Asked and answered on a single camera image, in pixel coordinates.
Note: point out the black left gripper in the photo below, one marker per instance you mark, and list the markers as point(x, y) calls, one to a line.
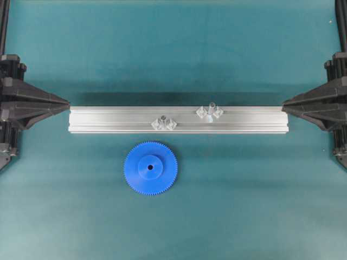
point(21, 116)

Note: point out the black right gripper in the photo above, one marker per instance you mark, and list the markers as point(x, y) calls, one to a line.
point(327, 118)

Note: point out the large blue plastic gear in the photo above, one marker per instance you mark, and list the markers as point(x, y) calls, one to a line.
point(150, 168)

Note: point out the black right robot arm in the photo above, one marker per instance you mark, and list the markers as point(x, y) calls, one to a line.
point(340, 11)

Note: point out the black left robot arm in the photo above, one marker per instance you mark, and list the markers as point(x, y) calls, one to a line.
point(5, 5)

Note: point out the right steel shaft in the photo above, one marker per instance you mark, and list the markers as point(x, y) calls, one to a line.
point(210, 113)

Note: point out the steel shaft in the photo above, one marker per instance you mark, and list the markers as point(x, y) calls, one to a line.
point(210, 113)
point(163, 118)

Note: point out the left steel shaft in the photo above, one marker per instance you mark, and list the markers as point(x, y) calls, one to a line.
point(163, 118)

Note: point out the aluminium extrusion rail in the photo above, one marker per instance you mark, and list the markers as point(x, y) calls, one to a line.
point(138, 119)

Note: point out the clear bracket right shaft outer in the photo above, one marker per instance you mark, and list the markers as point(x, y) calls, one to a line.
point(218, 112)

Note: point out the clear bracket shaft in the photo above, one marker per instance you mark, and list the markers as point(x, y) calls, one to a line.
point(201, 112)
point(170, 124)
point(158, 124)
point(218, 112)

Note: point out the clear bracket right shaft inner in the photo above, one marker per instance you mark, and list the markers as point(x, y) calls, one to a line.
point(201, 112)

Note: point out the clear bracket left shaft outer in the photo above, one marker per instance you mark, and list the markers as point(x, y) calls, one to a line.
point(158, 124)

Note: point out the clear bracket left shaft inner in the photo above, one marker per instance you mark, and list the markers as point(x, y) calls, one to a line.
point(170, 124)

